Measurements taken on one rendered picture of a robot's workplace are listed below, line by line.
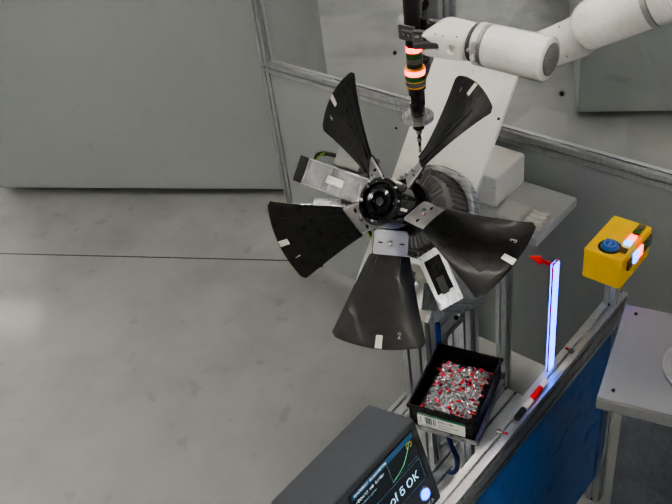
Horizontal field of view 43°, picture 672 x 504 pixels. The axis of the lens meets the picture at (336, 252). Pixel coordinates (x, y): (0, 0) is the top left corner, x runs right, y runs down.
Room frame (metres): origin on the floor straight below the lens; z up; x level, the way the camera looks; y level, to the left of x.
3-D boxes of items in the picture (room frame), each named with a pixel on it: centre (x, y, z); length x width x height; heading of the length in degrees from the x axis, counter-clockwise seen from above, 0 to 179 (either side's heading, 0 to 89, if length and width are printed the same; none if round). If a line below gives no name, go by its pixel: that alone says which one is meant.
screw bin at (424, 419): (1.39, -0.24, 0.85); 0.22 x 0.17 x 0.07; 149
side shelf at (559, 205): (2.12, -0.54, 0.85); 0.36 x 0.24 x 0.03; 44
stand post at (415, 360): (1.82, -0.20, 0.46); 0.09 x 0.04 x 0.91; 44
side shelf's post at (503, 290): (2.12, -0.54, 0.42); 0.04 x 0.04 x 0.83; 44
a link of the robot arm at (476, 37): (1.53, -0.34, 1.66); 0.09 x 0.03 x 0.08; 135
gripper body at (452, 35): (1.58, -0.30, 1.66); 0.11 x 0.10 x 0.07; 45
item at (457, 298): (1.64, -0.28, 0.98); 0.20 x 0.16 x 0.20; 134
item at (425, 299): (1.68, -0.20, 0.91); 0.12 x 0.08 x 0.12; 134
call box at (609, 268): (1.60, -0.69, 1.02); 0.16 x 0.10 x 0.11; 134
